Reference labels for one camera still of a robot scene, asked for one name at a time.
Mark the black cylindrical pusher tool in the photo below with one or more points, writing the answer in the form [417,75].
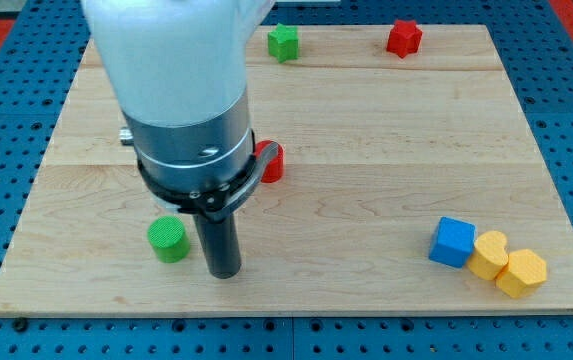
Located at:
[220,245]

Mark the wooden board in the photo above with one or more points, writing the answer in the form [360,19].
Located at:
[377,149]

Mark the green star block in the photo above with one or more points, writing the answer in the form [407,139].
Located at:
[283,43]

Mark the red cylinder block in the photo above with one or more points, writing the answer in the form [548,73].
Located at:
[275,169]

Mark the yellow heart block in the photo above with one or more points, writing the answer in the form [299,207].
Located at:
[489,255]

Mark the red star block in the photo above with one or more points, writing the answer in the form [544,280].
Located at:
[404,38]

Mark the blue cube block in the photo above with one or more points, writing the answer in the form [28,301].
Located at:
[452,242]

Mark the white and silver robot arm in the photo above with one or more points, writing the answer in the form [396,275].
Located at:
[178,70]

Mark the yellow hexagon block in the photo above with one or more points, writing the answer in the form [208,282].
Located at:
[523,275]

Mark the green cylinder block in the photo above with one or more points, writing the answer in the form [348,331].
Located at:
[168,239]

